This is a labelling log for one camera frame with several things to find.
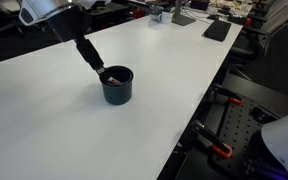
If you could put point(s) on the dark side table slab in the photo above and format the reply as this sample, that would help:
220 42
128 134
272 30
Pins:
267 93

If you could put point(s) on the grey office chair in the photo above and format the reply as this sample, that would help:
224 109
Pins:
277 16

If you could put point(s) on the black box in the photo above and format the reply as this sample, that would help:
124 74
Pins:
199 4

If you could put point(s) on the grey-green cup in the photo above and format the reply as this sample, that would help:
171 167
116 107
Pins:
154 12

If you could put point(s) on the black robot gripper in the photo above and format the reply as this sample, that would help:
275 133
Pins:
67 25

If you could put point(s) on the white clutter pile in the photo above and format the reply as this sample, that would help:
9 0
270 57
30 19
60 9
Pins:
227 5

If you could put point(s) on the dark office chair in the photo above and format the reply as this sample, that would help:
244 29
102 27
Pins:
0 6

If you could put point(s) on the grey monitor stand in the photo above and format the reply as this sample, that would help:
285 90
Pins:
182 18

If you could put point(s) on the dark green mug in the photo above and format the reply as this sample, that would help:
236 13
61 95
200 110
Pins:
117 95

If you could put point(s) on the black computer mouse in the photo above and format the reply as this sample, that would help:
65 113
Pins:
213 17

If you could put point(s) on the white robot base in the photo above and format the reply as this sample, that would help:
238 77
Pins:
284 143

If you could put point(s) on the red background object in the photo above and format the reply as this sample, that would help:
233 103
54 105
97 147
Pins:
139 13

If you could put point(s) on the white coffee mug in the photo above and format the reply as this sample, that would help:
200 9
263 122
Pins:
165 17

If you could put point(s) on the black flat pad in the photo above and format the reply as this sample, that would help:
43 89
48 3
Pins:
217 30

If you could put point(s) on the black perforated breadboard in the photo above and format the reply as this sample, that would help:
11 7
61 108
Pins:
244 126

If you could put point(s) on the black case with red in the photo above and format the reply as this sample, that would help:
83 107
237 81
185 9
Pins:
239 19

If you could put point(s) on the red marker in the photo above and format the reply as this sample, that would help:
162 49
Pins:
114 80

